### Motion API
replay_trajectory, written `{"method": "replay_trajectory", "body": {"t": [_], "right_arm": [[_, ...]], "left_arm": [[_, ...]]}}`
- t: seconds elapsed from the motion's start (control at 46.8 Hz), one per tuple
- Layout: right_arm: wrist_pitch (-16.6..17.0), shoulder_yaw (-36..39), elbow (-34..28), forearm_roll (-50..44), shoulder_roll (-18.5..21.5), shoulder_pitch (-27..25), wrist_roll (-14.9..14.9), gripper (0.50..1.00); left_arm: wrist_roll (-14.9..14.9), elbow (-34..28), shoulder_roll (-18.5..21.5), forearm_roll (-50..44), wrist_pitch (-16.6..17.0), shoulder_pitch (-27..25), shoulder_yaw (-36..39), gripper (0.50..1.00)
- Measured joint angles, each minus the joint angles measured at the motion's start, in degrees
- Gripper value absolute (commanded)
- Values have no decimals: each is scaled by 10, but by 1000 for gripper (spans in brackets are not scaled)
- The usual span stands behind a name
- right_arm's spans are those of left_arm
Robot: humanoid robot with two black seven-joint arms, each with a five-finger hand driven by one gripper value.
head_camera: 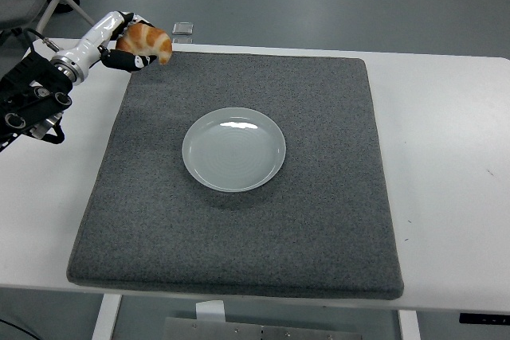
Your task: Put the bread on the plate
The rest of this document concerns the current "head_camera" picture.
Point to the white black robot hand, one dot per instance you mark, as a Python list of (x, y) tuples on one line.
[(85, 49)]

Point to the orange croissant bread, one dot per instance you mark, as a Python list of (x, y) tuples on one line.
[(147, 37)]

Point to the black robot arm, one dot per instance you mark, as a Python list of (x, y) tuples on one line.
[(32, 89)]

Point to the pale grey round plate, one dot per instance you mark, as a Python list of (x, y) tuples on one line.
[(235, 153)]

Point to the metal floor socket cover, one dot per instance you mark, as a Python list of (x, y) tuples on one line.
[(183, 28)]

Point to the grey felt mat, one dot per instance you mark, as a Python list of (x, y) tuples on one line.
[(239, 236)]

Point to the white table leg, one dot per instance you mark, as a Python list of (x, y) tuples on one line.
[(105, 318), (409, 326)]

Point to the white paper label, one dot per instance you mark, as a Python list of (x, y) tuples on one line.
[(210, 310)]

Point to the black table control panel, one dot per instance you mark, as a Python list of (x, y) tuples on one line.
[(484, 318)]

